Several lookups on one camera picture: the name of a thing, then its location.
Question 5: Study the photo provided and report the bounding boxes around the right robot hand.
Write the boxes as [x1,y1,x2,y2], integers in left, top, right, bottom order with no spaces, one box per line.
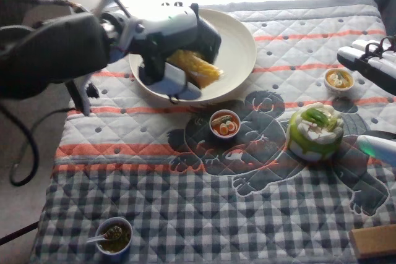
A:
[336,36,396,96]

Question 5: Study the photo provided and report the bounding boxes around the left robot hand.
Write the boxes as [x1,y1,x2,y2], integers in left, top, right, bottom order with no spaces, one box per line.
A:
[128,2,223,104]

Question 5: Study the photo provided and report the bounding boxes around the yellow corn cob toy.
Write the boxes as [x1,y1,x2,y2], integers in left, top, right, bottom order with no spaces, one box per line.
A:
[166,49,224,90]

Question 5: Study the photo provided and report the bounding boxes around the white round plate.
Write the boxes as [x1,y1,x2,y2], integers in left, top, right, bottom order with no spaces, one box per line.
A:
[128,8,258,106]

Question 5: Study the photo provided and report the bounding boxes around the green and white toy cake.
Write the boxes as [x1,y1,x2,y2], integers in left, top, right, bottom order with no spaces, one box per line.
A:
[285,102,345,163]

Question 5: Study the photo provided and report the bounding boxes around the toy bowl of orange soup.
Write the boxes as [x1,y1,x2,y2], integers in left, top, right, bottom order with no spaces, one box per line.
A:
[324,68,355,95]

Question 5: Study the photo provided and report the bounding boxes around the toy ramen bowl with egg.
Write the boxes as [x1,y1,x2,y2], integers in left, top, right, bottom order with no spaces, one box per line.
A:
[209,109,242,139]

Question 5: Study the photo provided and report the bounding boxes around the grey quilt with bear print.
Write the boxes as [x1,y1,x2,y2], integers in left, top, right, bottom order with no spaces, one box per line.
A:
[29,0,396,264]

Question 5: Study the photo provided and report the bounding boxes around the wooden block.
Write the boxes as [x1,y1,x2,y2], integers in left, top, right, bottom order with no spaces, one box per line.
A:
[348,223,396,260]

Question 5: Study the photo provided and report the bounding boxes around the white toy spoon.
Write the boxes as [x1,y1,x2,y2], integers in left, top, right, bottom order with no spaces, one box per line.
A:
[85,228,123,244]

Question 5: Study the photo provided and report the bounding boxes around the blue cup of green soup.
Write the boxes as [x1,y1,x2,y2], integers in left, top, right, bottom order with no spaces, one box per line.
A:
[95,216,134,262]

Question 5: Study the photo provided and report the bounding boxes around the black rod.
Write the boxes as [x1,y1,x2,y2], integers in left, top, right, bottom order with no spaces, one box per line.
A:
[0,223,40,245]

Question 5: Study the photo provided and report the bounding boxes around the black cable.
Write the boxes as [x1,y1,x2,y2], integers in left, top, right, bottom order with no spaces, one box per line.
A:
[0,103,75,188]

